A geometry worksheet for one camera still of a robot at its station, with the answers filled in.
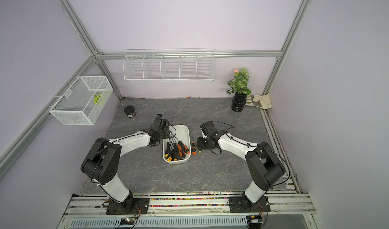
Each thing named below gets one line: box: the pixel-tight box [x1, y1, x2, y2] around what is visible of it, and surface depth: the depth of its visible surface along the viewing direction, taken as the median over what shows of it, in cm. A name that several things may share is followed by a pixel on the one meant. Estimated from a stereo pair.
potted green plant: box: [225, 67, 252, 113], surface depth 101 cm
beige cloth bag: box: [250, 93, 272, 110], surface depth 121 cm
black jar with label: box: [124, 105, 137, 118], surface depth 111 cm
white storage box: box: [162, 124, 192, 165], surface depth 96 cm
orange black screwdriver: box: [191, 141, 197, 156], surface depth 93 cm
